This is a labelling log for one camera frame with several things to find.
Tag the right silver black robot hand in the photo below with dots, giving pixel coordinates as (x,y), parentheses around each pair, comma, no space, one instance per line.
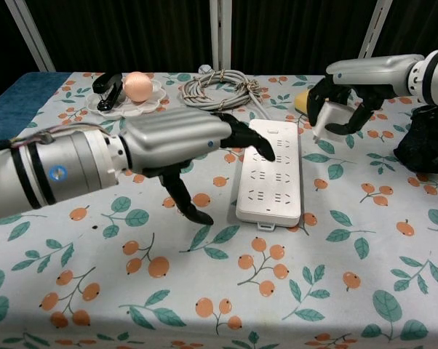
(372,72)

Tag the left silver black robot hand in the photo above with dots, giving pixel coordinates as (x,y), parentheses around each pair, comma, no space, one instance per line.
(175,138)

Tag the white power adapter plug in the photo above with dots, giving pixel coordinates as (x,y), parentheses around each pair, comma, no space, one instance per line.
(333,116)

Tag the white power strip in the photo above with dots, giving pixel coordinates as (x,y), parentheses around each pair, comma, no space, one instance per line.
(273,189)

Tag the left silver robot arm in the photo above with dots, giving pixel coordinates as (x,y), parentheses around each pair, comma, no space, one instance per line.
(66,163)

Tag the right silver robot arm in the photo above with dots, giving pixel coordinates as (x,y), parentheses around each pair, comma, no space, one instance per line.
(435,76)

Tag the white flower-shaped plate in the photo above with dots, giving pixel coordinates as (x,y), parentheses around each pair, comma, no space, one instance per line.
(146,107)

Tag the peach coloured egg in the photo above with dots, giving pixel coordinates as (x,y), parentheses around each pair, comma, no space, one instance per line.
(138,86)

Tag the yellow sponge with hole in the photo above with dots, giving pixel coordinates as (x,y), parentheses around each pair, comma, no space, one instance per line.
(300,102)

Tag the black stapler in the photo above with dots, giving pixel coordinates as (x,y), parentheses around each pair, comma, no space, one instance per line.
(108,96)

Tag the black crumpled cloth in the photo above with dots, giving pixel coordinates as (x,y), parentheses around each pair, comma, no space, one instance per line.
(426,145)

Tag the floral print tablecloth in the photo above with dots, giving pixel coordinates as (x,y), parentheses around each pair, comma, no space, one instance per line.
(204,291)

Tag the blue table cover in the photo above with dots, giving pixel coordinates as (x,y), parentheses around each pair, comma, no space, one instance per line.
(19,94)

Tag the white frame pole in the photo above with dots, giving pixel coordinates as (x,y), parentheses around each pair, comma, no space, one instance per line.
(33,36)
(375,29)
(220,32)

